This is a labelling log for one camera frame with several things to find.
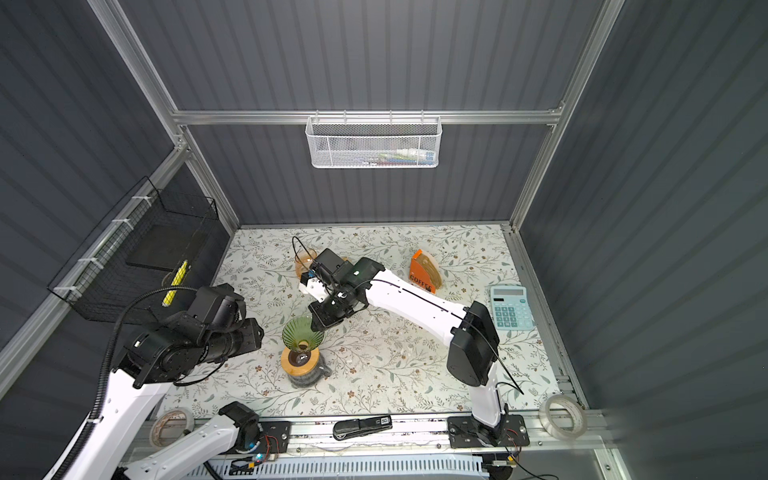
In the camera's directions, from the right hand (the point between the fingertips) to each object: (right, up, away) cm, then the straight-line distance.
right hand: (315, 331), depth 73 cm
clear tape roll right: (+66, -22, +1) cm, 70 cm away
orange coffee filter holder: (+30, +13, +23) cm, 40 cm away
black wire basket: (-46, +21, +3) cm, 50 cm away
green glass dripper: (-4, -1, -1) cm, 4 cm away
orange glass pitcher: (-13, +17, +34) cm, 40 cm away
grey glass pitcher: (-2, -15, +6) cm, 16 cm away
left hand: (-11, +1, -7) cm, 13 cm away
